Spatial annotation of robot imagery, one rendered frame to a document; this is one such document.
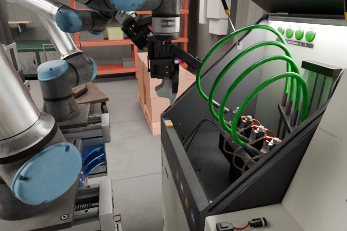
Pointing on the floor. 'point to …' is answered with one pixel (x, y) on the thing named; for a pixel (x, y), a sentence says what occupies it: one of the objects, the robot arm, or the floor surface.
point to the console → (323, 171)
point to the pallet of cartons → (148, 98)
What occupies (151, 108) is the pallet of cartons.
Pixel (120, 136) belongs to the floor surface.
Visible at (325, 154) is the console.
